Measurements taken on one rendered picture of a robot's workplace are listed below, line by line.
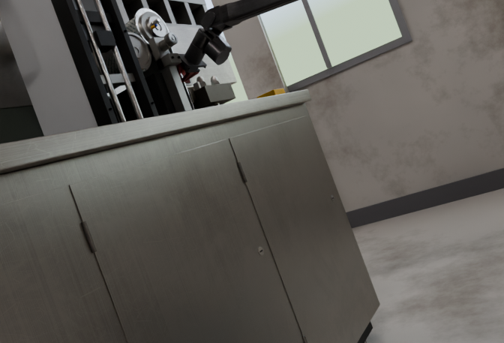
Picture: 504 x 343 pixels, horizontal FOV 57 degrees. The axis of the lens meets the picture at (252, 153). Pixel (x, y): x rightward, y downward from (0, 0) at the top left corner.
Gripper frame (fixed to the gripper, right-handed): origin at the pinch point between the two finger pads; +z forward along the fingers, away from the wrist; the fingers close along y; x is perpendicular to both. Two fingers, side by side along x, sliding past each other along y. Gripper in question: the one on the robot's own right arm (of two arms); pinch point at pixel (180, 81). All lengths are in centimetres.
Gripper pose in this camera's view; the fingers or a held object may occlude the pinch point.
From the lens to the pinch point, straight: 161.0
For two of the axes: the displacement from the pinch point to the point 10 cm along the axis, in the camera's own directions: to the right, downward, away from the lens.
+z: -5.1, 7.2, 4.7
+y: 5.1, -1.9, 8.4
